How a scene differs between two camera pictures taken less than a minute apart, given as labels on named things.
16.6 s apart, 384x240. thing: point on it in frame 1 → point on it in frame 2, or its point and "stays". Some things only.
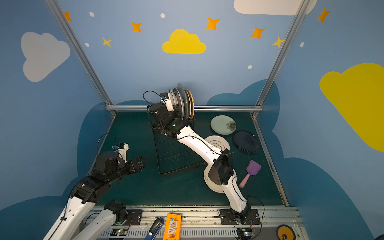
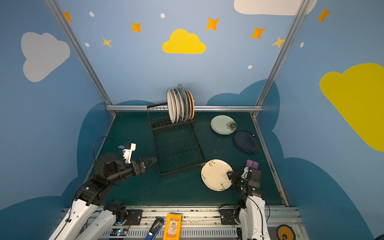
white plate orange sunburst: [189, 104] stays
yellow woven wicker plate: [192, 104] stays
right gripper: [163, 109] → [235, 179]
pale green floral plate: [223, 124] stays
